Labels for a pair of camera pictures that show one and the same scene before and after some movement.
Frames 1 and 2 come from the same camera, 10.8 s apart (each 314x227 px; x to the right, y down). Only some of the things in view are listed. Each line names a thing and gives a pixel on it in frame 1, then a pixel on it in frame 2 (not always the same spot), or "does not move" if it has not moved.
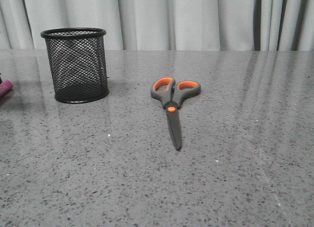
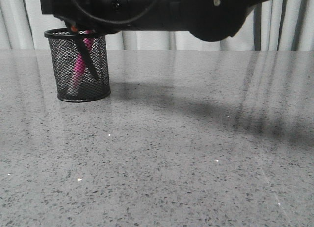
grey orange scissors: x=171 y=93 → x=87 y=51
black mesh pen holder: x=77 y=63 does not move
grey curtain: x=233 y=21 does not move
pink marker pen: x=5 y=86 → x=79 y=65
